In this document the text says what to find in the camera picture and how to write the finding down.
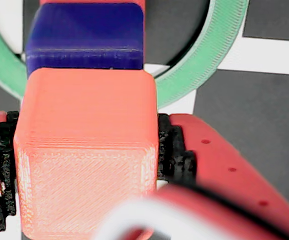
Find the orange cube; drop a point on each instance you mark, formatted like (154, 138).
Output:
(84, 150)

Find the blue cube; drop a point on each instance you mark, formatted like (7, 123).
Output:
(84, 37)

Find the black white marker checkerboard mat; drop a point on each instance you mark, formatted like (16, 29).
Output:
(259, 112)

